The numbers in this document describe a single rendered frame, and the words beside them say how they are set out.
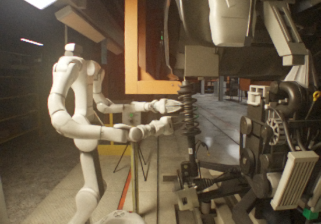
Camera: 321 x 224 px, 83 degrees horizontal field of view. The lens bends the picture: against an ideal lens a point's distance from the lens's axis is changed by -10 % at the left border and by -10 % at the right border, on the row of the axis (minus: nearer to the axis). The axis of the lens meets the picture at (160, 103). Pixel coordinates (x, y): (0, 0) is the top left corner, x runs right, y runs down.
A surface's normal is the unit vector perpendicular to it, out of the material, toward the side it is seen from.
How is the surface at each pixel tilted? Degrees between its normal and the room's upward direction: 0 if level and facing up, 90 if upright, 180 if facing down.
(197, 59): 90
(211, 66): 90
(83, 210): 90
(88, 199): 90
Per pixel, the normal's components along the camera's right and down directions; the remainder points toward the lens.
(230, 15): 0.00, 0.11
